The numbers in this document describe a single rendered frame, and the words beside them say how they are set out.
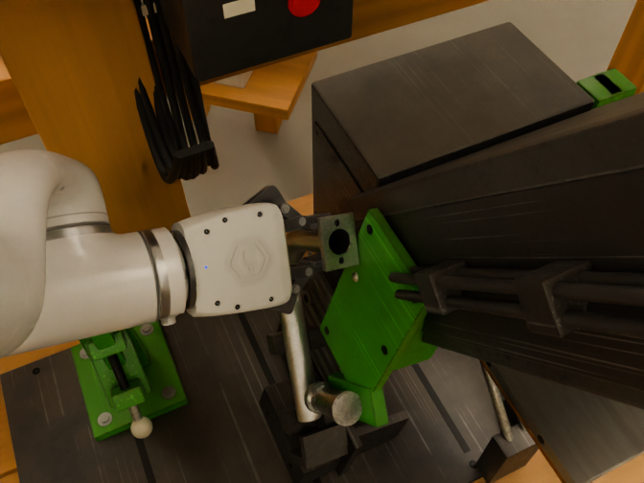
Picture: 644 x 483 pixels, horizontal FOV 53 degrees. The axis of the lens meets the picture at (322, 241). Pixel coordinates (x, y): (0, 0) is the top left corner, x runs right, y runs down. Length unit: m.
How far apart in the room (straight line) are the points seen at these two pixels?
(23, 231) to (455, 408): 0.66
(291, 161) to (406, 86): 1.64
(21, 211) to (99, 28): 0.31
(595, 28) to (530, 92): 2.46
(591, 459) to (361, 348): 0.25
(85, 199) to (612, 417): 0.55
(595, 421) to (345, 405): 0.26
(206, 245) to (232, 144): 1.94
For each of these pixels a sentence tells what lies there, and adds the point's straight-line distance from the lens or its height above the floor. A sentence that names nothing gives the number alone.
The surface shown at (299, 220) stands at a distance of 0.64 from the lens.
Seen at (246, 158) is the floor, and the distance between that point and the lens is 2.46.
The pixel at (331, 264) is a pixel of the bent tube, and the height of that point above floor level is 1.23.
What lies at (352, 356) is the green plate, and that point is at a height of 1.11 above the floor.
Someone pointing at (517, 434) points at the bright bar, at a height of 1.01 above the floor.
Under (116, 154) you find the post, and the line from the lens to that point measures 0.83.
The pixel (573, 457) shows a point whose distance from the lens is 0.71.
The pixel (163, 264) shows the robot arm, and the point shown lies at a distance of 0.57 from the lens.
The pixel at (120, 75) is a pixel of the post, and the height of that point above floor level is 1.31.
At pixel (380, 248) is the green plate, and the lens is 0.63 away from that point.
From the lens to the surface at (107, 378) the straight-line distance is 0.89.
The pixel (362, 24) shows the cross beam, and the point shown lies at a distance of 0.97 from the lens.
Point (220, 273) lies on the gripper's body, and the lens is 0.60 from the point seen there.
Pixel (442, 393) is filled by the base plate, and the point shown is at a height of 0.90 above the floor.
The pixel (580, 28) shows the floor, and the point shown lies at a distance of 3.28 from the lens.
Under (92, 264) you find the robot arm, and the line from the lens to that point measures 0.56.
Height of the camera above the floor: 1.76
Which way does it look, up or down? 54 degrees down
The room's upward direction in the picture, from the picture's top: straight up
